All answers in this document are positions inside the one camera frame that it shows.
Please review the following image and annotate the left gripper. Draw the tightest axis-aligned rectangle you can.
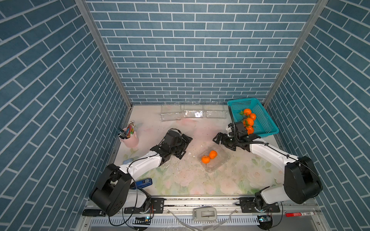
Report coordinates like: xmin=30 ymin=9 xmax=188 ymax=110
xmin=169 ymin=134 xmax=193 ymax=159

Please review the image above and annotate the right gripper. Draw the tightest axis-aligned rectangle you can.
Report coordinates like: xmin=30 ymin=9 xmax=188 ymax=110
xmin=212 ymin=132 xmax=238 ymax=151

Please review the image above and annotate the clear container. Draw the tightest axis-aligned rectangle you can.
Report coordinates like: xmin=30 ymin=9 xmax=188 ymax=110
xmin=197 ymin=144 xmax=230 ymax=173
xmin=160 ymin=104 xmax=182 ymax=122
xmin=203 ymin=104 xmax=228 ymax=119
xmin=181 ymin=105 xmax=204 ymax=118

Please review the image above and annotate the orange pair with leaves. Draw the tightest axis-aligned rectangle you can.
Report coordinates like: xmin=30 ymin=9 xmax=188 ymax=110
xmin=239 ymin=108 xmax=257 ymax=121

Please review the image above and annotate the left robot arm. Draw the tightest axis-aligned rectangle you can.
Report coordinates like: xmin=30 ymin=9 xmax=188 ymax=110
xmin=89 ymin=129 xmax=193 ymax=217

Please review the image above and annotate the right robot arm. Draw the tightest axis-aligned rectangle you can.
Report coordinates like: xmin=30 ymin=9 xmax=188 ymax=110
xmin=213 ymin=122 xmax=323 ymax=210

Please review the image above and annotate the teal plastic basket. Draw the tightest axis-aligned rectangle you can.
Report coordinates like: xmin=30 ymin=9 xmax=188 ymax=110
xmin=227 ymin=98 xmax=279 ymax=137

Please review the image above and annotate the pink pen cup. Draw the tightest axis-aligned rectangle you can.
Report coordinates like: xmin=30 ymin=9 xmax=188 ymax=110
xmin=118 ymin=121 xmax=139 ymax=148

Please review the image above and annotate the blue card on table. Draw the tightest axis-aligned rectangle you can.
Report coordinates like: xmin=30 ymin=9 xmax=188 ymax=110
xmin=130 ymin=178 xmax=153 ymax=190

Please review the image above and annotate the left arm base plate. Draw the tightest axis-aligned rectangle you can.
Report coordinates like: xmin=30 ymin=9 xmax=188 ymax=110
xmin=139 ymin=198 xmax=165 ymax=214

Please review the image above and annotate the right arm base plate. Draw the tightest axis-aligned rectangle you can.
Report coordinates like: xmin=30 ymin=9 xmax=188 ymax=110
xmin=239 ymin=197 xmax=280 ymax=213

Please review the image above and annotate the grey box on rail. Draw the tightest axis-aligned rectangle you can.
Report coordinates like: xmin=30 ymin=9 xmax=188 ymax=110
xmin=192 ymin=207 xmax=217 ymax=222

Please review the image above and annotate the black device on rail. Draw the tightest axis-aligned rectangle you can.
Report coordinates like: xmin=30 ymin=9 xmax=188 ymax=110
xmin=82 ymin=209 xmax=106 ymax=217

